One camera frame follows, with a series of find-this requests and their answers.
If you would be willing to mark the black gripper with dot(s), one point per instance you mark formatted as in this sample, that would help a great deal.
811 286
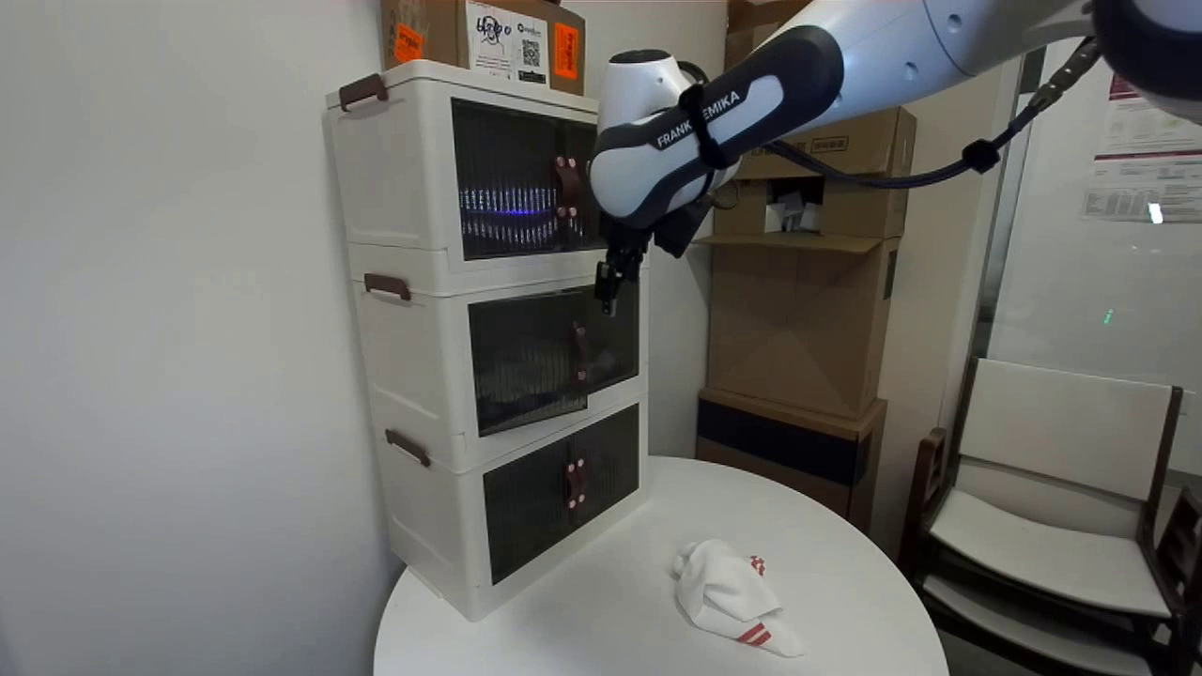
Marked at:
624 248

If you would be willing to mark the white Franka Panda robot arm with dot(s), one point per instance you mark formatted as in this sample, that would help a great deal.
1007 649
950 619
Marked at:
876 50

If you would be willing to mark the large plain cardboard box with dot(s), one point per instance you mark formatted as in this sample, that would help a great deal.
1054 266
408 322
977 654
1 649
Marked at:
789 326

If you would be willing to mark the dark brown base box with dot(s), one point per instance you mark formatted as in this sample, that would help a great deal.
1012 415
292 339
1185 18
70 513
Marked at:
776 446

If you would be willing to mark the white three-tier storage cabinet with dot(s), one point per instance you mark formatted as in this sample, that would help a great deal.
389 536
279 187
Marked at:
400 174

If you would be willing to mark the cardboard box with cutout opening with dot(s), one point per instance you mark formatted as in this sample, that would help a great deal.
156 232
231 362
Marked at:
866 207

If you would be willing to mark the narrow tall cardboard box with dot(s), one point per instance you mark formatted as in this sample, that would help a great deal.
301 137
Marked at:
753 18

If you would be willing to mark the labelled cardboard box orange stickers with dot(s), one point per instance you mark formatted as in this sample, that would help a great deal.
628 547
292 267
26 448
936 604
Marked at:
433 33

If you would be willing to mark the white cloth with red stripes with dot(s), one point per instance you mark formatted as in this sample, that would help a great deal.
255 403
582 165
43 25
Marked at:
728 589

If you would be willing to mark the white cushioned dark wooden chair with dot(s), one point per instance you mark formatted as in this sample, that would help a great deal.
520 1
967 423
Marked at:
1065 425

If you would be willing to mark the white paper notice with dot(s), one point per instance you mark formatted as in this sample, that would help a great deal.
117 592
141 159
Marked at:
1148 190

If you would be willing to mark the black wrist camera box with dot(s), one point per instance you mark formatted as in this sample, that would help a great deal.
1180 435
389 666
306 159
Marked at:
683 232

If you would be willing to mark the grey metal door frame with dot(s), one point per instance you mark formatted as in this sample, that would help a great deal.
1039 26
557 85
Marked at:
1002 248

